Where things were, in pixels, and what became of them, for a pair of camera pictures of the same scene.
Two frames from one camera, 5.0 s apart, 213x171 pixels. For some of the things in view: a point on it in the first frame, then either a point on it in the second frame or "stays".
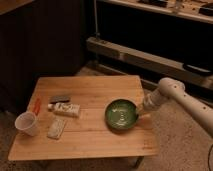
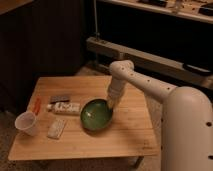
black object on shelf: x=197 y=68 stays
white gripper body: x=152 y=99 -> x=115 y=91
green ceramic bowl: x=121 y=114 -> x=96 y=114
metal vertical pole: x=95 y=19 stays
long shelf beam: x=146 y=61 stays
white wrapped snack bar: x=56 y=128 stays
